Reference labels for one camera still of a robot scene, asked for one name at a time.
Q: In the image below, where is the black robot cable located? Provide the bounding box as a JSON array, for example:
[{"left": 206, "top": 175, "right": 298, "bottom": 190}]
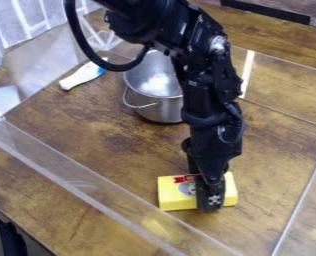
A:
[{"left": 63, "top": 0, "right": 151, "bottom": 73}]

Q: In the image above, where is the white curtain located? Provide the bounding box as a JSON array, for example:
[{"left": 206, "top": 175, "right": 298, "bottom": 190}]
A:
[{"left": 0, "top": 0, "right": 103, "bottom": 78}]

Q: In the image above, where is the clear acrylic barrier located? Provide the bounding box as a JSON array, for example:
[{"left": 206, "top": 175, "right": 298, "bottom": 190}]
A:
[{"left": 0, "top": 9, "right": 316, "bottom": 256}]

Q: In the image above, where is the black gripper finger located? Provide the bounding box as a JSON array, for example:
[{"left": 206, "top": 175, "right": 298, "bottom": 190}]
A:
[
  {"left": 195, "top": 176, "right": 224, "bottom": 211},
  {"left": 186, "top": 151, "right": 200, "bottom": 174}
]

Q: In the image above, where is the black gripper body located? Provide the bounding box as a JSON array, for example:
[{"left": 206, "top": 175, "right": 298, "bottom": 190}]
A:
[{"left": 182, "top": 102, "right": 244, "bottom": 185}]

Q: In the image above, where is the stainless steel pot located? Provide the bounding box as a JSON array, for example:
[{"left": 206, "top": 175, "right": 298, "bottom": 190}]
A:
[{"left": 123, "top": 50, "right": 183, "bottom": 123}]

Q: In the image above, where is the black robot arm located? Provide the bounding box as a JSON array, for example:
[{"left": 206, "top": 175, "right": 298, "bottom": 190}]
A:
[{"left": 95, "top": 0, "right": 244, "bottom": 211}]

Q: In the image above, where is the black table leg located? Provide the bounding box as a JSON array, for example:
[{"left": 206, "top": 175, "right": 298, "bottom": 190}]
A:
[{"left": 0, "top": 220, "right": 28, "bottom": 256}]

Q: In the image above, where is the black bar at table edge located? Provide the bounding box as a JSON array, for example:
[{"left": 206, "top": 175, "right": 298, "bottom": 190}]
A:
[{"left": 219, "top": 0, "right": 310, "bottom": 25}]

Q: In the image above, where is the yellow butter block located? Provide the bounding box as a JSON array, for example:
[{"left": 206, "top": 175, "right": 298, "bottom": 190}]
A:
[{"left": 158, "top": 172, "right": 238, "bottom": 211}]

